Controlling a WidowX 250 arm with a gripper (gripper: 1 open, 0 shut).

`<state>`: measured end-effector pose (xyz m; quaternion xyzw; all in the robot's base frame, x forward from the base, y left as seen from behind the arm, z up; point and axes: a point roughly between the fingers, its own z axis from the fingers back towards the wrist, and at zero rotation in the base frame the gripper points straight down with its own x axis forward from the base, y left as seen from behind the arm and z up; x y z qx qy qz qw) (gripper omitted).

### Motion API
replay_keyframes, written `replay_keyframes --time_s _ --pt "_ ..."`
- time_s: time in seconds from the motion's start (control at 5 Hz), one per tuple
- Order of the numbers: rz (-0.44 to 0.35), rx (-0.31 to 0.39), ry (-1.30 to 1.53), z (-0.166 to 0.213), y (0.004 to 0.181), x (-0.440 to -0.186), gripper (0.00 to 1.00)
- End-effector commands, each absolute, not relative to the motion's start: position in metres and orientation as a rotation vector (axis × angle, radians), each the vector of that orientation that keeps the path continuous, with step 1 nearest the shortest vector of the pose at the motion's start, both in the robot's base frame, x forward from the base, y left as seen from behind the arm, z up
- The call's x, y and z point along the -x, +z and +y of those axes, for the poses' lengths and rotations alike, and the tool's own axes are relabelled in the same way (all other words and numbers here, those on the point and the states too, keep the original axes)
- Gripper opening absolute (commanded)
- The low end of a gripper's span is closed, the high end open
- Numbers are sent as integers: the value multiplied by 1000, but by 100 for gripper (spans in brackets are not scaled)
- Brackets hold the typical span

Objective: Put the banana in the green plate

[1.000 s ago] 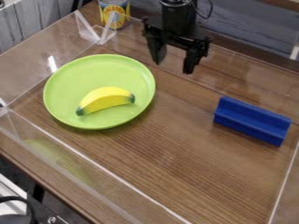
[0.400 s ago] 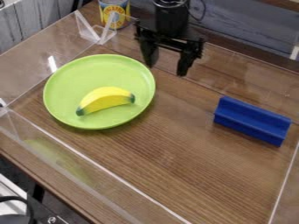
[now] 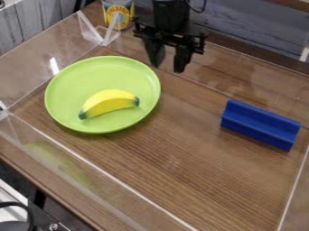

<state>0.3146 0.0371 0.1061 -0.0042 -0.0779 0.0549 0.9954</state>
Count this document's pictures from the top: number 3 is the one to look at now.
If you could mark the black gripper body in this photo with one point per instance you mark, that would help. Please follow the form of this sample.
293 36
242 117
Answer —
169 24

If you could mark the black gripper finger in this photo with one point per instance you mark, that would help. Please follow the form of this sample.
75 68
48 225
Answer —
182 57
155 50

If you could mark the yellow toy banana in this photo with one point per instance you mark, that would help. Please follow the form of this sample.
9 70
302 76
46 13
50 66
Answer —
107 101

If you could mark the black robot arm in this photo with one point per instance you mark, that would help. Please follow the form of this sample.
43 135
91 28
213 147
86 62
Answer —
169 28

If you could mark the green round plate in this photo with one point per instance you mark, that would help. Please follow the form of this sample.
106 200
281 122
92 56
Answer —
88 76

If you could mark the yellow blue tin can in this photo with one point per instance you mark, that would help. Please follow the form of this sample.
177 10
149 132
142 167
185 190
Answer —
118 10

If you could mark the blue plastic block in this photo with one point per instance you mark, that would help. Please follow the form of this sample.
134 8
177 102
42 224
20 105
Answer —
261 124

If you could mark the clear acrylic corner bracket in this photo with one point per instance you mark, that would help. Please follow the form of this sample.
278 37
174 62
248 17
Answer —
98 34

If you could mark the clear acrylic enclosure wall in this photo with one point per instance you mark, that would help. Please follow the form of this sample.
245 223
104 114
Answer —
102 200

